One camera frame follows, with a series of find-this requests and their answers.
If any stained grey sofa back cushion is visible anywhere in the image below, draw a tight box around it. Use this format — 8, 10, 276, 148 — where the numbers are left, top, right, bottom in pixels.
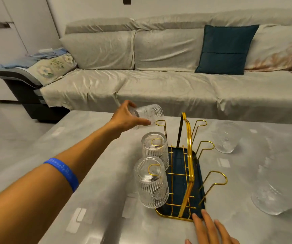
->
245, 24, 292, 72

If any person's left hand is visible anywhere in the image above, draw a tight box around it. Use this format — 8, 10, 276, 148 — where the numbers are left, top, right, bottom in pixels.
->
109, 100, 152, 139

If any floral patterned cloth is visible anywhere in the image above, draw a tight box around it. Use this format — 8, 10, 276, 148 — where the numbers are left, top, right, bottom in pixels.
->
28, 52, 78, 87

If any light blue folded cloth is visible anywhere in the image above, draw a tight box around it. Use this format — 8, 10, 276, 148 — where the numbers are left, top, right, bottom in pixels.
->
0, 48, 68, 70

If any clear ribbed drinking glass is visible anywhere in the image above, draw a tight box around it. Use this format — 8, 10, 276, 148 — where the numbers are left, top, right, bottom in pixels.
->
212, 121, 242, 154
141, 132, 170, 171
133, 157, 169, 209
250, 162, 292, 216
129, 104, 164, 125

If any grey covered sofa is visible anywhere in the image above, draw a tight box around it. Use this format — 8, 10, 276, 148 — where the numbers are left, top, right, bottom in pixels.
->
0, 9, 292, 125

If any teal throw pillow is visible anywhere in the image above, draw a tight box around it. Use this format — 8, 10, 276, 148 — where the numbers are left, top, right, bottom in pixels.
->
195, 24, 260, 75

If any white cabinet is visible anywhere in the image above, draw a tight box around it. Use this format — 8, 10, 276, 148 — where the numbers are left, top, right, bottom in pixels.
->
0, 0, 62, 102

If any person's right hand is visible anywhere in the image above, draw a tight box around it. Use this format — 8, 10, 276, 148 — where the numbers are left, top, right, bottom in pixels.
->
185, 209, 240, 244

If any person's left forearm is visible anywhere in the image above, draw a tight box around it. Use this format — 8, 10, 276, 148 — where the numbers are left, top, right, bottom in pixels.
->
0, 121, 121, 244

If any gold wire rack blue tray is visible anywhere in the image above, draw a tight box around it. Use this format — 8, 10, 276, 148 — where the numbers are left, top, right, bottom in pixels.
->
155, 112, 228, 222

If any blue rubber wristband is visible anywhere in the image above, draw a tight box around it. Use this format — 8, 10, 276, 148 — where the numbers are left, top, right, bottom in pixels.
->
43, 157, 80, 193

